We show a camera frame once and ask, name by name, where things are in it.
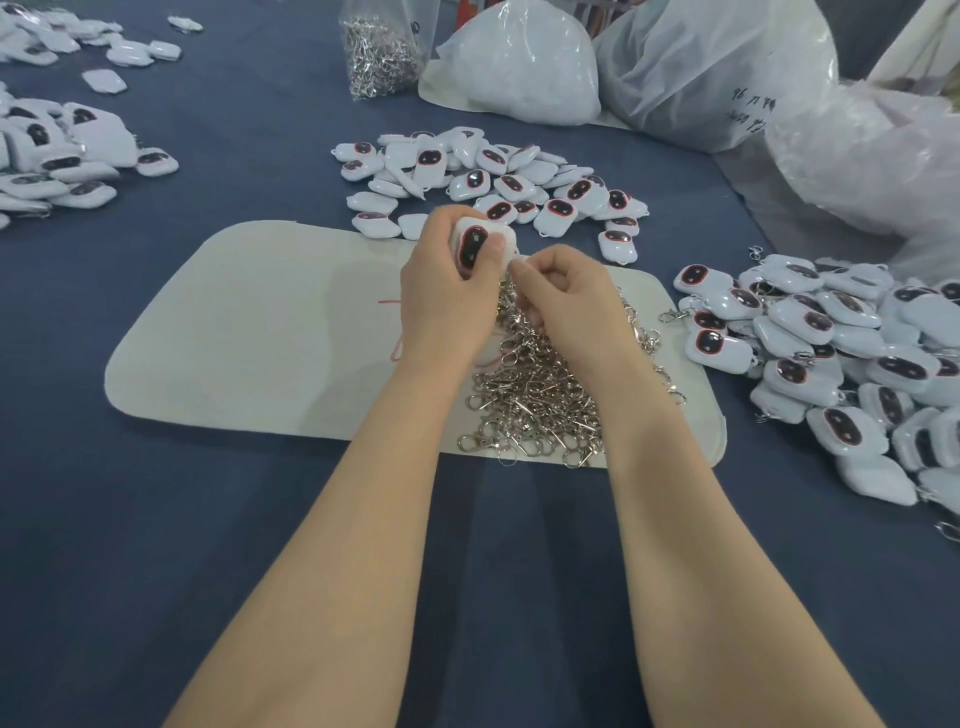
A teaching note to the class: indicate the large translucent plastic bag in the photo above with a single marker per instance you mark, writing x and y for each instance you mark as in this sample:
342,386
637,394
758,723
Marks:
711,69

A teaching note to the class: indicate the white fob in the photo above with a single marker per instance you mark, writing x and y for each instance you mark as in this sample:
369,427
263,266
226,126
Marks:
477,243

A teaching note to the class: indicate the person's right forearm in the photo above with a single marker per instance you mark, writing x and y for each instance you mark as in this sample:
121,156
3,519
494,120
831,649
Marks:
743,578

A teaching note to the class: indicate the person's left hand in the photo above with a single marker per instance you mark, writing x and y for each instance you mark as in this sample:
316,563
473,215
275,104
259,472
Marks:
443,308

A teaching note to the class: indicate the crumpled clear plastic bag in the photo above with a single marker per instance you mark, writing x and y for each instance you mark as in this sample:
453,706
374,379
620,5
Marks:
894,150

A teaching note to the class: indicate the person's left forearm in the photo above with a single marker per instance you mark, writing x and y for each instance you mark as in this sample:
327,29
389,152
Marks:
338,578

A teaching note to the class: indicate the round white plastic bag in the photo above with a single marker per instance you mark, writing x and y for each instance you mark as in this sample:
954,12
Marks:
518,60

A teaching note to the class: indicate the person's right hand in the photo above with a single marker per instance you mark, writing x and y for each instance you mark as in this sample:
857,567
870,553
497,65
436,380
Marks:
585,315

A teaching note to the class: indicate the white plastic sheet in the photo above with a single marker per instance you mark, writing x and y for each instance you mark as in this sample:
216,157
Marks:
930,30

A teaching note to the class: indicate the thin red thread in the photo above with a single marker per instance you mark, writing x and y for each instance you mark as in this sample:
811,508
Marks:
393,353

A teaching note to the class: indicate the cream felt work mat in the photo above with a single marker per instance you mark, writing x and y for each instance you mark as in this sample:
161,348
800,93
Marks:
237,333

